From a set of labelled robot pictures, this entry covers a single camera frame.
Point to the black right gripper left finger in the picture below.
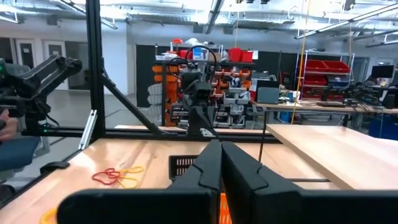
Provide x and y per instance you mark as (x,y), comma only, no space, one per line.
(205,172)

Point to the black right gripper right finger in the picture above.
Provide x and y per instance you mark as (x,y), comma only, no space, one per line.
(241,174)

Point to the yellow rubber band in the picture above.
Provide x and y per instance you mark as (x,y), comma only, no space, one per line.
(129,186)
(138,169)

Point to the red rubber band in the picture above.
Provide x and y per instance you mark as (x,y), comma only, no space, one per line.
(93,178)
(109,170)

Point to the yellow coil wristband keyring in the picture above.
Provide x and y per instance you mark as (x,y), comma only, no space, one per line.
(49,214)

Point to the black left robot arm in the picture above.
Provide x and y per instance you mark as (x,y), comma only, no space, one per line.
(200,121)

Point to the storage rack with orange bins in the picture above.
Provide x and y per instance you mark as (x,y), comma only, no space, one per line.
(168,81)

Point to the black slotted plastic basket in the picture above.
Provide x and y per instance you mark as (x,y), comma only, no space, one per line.
(182,156)

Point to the orange slotted plastic basket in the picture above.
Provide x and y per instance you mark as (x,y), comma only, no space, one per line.
(225,208)

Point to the red storage bin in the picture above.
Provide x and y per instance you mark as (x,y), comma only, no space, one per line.
(247,56)
(235,55)

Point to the grey box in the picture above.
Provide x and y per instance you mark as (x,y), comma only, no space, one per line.
(268,95)

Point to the wooden shelf riser black legs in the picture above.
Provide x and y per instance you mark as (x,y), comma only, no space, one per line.
(326,149)

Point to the wooden workbench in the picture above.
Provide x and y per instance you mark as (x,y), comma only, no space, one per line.
(311,107)

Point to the silver aluminium bar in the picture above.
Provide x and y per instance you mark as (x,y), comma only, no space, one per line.
(88,127)

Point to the metal rack with red bins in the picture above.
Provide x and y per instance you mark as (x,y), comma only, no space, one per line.
(326,67)

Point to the blue bin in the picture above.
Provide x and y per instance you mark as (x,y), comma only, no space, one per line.
(384,129)

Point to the black table clamp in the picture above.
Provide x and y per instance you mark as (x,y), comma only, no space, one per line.
(54,166)

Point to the black monitor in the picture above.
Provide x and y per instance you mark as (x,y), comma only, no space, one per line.
(382,71)

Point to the person's leg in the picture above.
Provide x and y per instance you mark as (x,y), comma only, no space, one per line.
(18,152)

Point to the person's hand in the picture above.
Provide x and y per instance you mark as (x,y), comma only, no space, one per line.
(7,124)

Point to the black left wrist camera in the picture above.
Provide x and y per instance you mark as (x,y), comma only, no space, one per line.
(203,91)

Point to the black aluminium rig frame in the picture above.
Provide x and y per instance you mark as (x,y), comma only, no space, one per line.
(94,62)

